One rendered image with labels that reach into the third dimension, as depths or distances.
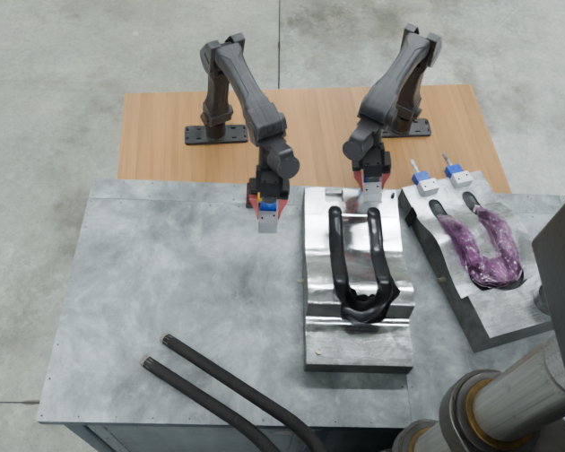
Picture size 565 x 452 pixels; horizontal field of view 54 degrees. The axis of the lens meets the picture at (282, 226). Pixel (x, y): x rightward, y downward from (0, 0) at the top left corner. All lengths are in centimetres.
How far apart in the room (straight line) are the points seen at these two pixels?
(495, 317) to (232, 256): 70
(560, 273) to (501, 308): 108
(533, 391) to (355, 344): 88
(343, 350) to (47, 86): 235
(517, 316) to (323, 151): 75
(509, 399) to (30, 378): 203
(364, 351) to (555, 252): 101
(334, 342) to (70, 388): 64
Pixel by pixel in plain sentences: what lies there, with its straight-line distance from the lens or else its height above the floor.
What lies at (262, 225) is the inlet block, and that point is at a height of 95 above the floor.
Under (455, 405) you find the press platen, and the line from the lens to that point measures 66.
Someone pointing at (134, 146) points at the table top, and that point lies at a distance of 179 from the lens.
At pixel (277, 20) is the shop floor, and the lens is 352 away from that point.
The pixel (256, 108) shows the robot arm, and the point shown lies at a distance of 129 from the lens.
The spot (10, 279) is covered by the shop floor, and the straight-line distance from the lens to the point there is 260.
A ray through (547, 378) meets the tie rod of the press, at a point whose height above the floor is 171.
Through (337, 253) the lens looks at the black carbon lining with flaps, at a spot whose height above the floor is 88.
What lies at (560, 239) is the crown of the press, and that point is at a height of 184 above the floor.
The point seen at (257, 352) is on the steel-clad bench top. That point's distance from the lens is 142.
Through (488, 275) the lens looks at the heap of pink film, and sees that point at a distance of 152.
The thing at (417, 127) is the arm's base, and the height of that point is 81.
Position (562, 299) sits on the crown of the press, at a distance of 40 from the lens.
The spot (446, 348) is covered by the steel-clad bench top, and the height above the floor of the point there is 80.
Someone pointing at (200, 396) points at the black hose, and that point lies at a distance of 133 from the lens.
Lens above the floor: 214
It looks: 58 degrees down
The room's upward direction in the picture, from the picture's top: 6 degrees clockwise
